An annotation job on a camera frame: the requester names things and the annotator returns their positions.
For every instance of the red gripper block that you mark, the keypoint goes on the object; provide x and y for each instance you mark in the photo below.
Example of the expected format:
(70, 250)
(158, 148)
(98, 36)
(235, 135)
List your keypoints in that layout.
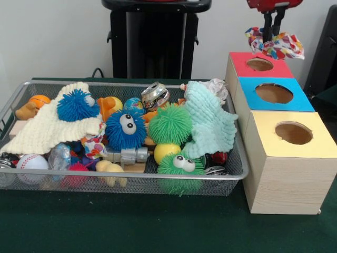
(273, 4)

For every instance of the shallow grey mesh bin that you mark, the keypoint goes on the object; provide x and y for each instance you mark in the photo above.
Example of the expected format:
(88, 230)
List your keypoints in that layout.
(231, 179)

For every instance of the wooden box with three holes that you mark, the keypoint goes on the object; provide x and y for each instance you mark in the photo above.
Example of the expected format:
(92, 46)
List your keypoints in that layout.
(289, 184)

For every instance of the black upright panel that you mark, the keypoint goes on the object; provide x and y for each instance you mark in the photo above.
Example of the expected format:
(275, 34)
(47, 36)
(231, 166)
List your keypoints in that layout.
(323, 52)

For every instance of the dark green table cloth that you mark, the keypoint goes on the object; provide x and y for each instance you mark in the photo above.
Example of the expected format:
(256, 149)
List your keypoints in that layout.
(158, 224)
(329, 105)

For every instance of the mint knitted cloth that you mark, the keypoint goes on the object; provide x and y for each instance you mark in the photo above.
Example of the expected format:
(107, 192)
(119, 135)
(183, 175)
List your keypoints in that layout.
(210, 124)

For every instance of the crushed silver can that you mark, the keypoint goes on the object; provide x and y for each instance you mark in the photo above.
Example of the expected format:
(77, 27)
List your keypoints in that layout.
(155, 96)

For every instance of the yellow ball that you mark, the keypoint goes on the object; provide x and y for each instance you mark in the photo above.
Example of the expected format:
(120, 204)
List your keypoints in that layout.
(164, 153)

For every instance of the green spiky googly-eyed ball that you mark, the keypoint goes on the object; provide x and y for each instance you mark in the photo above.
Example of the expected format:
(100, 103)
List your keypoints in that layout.
(176, 172)

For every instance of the blue spiky googly-eyed ball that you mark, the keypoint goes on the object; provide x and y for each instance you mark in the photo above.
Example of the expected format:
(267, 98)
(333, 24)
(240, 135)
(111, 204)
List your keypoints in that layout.
(76, 105)
(121, 137)

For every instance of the orange mini basketball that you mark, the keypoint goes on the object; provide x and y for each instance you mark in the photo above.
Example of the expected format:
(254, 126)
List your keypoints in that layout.
(40, 99)

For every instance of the cream knitted cloth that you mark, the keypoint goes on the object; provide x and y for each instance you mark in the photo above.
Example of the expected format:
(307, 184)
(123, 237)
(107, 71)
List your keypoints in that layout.
(44, 129)

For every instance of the white baseball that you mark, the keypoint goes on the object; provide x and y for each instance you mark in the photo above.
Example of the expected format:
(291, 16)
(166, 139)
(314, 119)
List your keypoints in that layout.
(31, 164)

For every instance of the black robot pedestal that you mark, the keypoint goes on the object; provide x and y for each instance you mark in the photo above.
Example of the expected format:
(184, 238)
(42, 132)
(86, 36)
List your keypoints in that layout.
(118, 39)

